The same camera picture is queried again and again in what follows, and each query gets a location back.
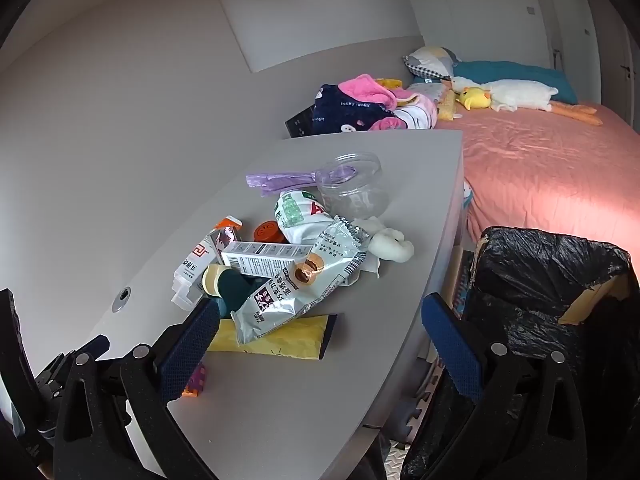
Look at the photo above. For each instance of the navy printed blanket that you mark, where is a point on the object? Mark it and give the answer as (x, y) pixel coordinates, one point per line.
(340, 110)

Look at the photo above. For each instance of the yellow flat packet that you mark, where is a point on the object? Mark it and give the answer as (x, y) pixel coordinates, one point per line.
(295, 340)

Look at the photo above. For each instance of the patchwork pillow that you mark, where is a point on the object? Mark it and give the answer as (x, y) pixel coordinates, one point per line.
(430, 62)

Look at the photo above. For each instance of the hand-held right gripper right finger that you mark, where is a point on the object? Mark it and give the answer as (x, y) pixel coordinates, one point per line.
(455, 345)

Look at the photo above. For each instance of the white orange medicine box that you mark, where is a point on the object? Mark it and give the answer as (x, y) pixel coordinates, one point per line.
(192, 260)

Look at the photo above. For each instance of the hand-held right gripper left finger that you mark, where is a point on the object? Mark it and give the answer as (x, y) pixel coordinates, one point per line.
(192, 345)

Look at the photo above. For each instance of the yellow duck plush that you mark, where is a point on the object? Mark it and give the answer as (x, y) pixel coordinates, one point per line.
(475, 98)

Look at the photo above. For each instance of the small white carton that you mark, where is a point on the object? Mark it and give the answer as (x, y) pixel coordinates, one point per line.
(250, 255)

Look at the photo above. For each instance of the pink towel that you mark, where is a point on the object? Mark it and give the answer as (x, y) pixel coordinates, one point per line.
(365, 87)

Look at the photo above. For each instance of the white green toothpaste tube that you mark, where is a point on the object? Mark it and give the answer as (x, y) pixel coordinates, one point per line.
(295, 215)

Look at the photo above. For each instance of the pink striped clothes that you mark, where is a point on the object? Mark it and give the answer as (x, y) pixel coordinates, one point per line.
(415, 112)

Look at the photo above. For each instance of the dark green bottle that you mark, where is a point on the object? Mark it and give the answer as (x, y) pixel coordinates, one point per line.
(235, 285)

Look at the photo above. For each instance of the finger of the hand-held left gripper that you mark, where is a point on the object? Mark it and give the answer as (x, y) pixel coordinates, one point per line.
(92, 346)

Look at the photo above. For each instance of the purple plastic bag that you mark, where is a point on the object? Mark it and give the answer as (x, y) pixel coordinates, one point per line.
(280, 182)

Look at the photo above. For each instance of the white goose plush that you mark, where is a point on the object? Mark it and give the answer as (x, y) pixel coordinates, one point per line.
(520, 92)

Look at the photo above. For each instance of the silver snack packet purple label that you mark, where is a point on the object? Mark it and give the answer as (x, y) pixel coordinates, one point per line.
(270, 310)

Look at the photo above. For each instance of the clear plastic jar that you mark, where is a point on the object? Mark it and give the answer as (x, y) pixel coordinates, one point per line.
(355, 195)

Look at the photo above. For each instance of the crumpled white tissue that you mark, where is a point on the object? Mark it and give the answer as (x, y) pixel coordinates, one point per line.
(390, 247)

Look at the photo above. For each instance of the yellow cloth strip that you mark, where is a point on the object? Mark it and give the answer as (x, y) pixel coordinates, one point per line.
(448, 106)

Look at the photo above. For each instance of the grey foam floor mat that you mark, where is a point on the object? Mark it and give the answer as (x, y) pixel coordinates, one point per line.
(415, 410)

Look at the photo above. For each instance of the black wall panel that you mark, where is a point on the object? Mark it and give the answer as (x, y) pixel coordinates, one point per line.
(300, 122)

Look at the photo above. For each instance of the black bag lined trash bin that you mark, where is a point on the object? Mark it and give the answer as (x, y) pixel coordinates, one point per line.
(540, 280)

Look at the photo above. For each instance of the orange plastic cap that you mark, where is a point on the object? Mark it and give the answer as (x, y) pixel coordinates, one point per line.
(265, 232)

